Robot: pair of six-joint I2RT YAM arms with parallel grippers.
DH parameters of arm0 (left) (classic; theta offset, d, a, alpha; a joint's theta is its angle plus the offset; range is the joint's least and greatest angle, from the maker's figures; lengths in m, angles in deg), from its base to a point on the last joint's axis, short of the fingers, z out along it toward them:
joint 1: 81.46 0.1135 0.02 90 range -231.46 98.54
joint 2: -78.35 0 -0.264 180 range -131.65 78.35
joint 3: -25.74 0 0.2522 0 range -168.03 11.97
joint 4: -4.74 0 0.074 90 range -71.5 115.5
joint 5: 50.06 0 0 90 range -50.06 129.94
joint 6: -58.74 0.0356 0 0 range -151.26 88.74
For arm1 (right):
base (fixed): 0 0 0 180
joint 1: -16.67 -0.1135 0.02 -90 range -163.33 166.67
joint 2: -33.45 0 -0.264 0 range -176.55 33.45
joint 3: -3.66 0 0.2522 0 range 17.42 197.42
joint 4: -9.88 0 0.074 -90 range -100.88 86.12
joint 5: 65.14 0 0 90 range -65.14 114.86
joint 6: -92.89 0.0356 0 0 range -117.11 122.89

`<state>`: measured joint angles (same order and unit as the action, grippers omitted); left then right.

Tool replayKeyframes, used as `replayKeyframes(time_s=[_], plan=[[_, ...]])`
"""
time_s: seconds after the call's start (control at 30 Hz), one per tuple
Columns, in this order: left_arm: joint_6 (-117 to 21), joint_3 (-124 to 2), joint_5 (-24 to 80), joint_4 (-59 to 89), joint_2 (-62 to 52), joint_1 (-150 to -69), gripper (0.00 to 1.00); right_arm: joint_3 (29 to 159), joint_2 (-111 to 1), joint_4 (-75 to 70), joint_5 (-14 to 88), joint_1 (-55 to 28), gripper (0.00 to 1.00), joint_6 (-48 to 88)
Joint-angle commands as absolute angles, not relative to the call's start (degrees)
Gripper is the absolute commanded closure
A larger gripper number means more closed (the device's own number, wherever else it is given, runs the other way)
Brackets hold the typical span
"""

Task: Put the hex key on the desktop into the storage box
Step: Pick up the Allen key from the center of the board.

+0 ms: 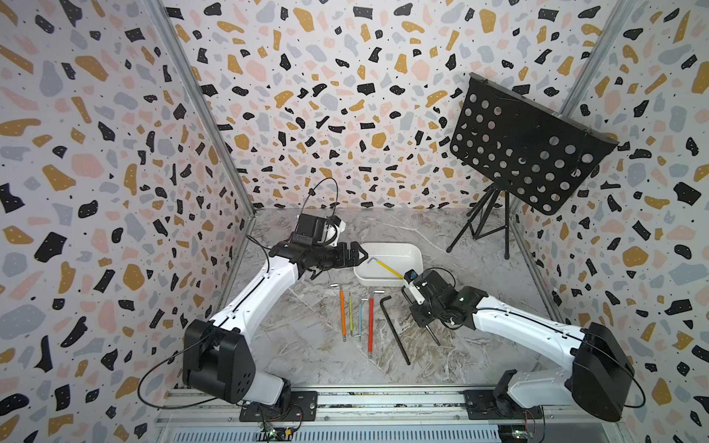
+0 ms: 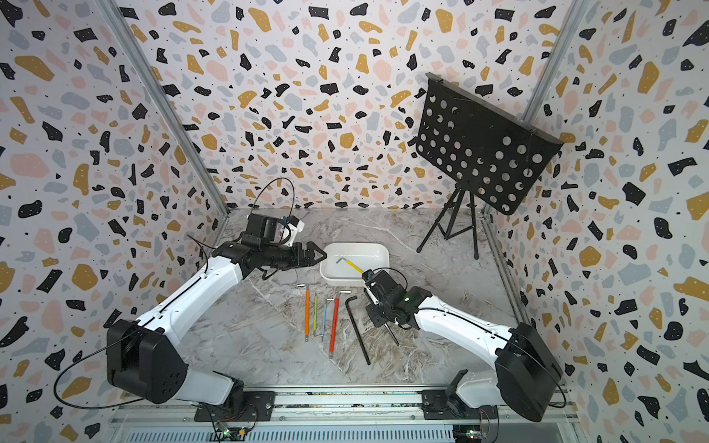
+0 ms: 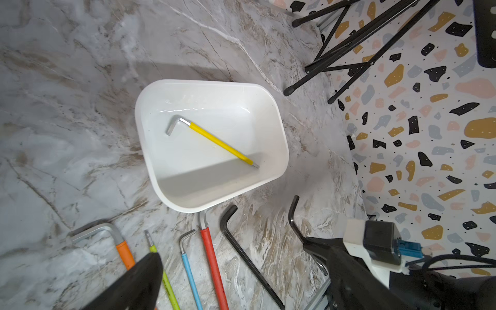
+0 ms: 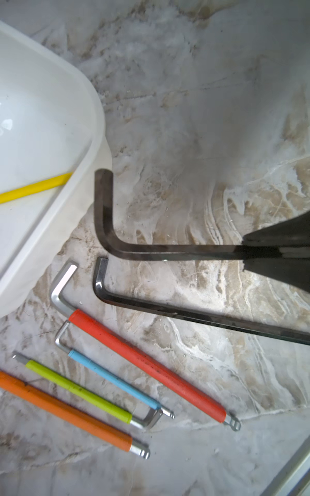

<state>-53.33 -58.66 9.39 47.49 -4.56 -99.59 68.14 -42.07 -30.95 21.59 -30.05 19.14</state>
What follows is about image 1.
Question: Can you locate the green sleeved hex key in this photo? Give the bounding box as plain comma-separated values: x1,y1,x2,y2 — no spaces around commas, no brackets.
348,295,354,337

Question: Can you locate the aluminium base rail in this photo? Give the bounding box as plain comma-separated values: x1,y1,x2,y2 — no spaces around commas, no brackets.
149,385,633,442

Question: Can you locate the yellow sleeved hex key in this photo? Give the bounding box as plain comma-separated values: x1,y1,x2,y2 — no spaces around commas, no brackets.
368,257,404,280

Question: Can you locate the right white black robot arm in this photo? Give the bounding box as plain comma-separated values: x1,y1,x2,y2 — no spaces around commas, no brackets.
403,269,634,422

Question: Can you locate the white rectangular storage box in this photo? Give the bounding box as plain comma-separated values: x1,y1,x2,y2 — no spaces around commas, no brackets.
354,243,424,287

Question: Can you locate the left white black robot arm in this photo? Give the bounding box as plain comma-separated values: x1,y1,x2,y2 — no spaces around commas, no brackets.
183,213,369,407

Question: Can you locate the thin dark grey hex key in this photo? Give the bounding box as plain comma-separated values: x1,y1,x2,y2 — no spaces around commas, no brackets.
425,325,441,346

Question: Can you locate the black perforated music stand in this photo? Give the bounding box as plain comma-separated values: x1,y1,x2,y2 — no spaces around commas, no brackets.
446,74,618,252

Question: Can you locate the orange sleeved hex key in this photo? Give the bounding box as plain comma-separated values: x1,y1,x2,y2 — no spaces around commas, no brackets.
330,284,347,341

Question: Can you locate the large black hex key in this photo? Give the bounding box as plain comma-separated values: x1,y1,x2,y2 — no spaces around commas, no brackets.
380,295,412,365

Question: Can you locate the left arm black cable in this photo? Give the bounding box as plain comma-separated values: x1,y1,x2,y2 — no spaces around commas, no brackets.
137,176,340,411

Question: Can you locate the red sleeved hex key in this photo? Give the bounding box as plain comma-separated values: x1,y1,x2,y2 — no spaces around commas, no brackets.
367,289,385,359

